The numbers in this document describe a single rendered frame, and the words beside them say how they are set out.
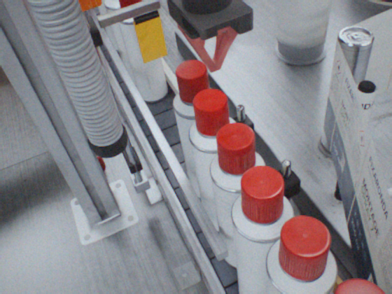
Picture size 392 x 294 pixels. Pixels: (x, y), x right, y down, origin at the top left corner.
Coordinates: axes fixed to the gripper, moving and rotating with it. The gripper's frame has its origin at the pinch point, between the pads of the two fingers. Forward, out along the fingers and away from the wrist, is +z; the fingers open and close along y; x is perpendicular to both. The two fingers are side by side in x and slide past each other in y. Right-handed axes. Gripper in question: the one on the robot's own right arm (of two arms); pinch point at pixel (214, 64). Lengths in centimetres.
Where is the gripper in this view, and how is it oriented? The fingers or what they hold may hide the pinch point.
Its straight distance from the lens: 53.7
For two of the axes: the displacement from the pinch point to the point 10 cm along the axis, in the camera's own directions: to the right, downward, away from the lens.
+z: 1.5, 7.0, 7.0
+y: -4.0, -6.1, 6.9
